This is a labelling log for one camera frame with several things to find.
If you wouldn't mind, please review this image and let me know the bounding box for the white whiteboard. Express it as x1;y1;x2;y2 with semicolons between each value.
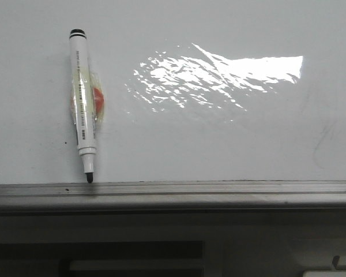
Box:
0;1;346;214

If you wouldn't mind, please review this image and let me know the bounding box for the white black-tipped whiteboard marker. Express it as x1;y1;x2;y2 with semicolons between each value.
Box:
69;29;96;184

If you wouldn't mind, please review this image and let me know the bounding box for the white marker tray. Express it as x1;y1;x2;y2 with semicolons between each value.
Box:
302;255;346;277

